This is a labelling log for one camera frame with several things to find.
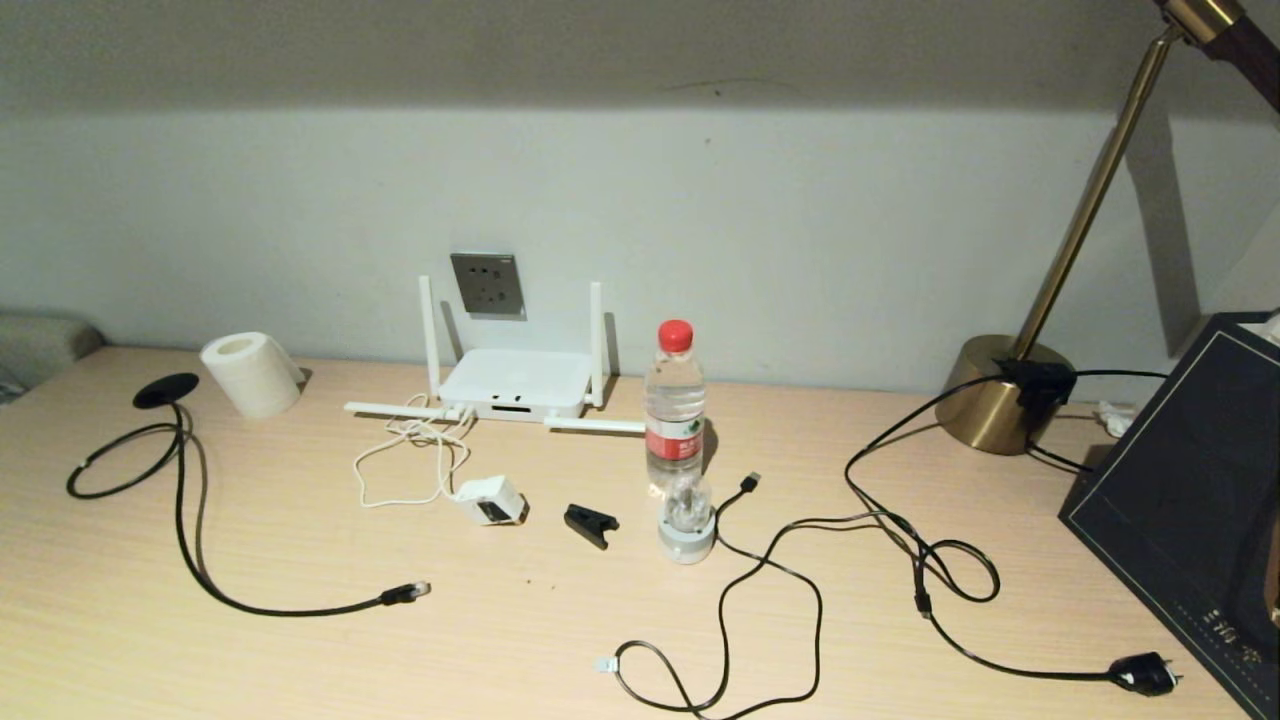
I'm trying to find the white power adapter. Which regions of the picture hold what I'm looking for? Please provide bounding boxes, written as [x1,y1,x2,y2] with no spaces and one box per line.
[453,475,531,528]

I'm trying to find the white toilet paper roll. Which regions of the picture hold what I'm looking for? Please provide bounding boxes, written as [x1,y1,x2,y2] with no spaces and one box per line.
[199,331,306,420]

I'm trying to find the thin white adapter cable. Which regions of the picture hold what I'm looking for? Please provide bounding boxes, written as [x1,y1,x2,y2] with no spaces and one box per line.
[352,393,479,509]

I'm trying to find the small black clip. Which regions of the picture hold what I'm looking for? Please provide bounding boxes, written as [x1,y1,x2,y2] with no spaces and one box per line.
[563,504,621,551]

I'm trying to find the dark gift bag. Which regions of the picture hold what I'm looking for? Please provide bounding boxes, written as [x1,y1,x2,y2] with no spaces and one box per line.
[1058,312,1280,720]

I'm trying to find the black box on lamp base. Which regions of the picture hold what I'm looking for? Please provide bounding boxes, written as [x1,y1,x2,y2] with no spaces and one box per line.
[995,358,1079,419]

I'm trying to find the grey wall socket plate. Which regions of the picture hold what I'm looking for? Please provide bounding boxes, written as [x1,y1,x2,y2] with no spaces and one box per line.
[449,252,527,320]

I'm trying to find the small glass dome white base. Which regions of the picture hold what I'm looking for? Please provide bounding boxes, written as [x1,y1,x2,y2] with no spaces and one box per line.
[657,475,718,566]

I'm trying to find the black lamp power cord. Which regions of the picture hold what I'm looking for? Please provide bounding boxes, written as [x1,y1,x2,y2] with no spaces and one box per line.
[845,368,1186,698]

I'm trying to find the brass desk lamp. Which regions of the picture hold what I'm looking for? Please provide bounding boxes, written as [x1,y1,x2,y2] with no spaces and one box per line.
[935,0,1280,457]

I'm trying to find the white router with antennas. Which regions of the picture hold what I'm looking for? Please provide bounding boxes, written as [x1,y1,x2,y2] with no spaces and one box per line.
[343,275,648,436]

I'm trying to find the water bottle red cap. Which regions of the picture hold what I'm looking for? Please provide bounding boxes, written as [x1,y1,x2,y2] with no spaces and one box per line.
[643,318,708,498]

